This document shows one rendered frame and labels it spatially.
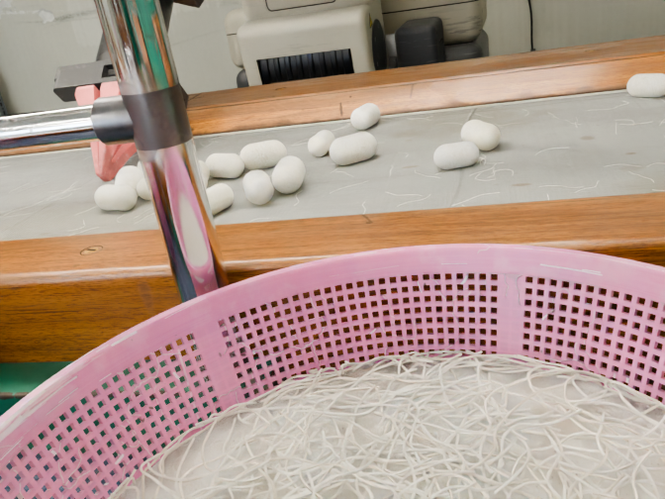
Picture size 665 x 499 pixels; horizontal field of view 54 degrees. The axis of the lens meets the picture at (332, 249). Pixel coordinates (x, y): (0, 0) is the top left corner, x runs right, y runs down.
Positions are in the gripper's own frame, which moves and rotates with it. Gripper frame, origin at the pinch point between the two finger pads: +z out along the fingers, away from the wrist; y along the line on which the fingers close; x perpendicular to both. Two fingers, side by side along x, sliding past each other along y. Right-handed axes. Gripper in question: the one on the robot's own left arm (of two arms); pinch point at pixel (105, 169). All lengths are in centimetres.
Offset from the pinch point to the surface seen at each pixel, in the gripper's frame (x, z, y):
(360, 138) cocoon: -1.4, 0.2, 22.8
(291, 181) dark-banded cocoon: -5.1, 5.7, 19.0
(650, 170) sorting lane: -4.1, 6.3, 41.6
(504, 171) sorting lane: -2.9, 4.9, 33.1
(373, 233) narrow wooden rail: -14.3, 14.3, 26.9
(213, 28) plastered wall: 140, -153, -74
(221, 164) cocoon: -2.2, 1.9, 12.1
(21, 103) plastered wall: 158, -143, -176
